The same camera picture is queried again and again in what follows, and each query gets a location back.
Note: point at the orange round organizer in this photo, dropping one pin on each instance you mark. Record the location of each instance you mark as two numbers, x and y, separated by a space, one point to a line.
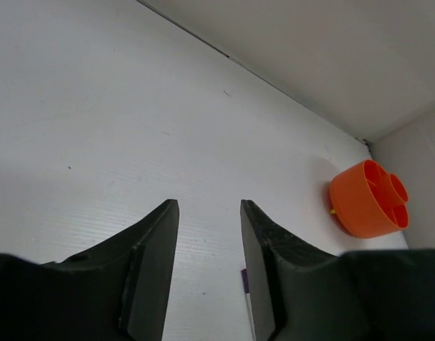
368 201

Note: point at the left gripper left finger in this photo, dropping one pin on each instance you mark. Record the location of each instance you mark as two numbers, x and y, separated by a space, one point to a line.
115 290

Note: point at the purple-capped white marker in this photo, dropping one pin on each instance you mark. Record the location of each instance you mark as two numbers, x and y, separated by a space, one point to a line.
248 301

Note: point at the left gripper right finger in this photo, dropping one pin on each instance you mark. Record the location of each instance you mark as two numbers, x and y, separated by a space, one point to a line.
299 292

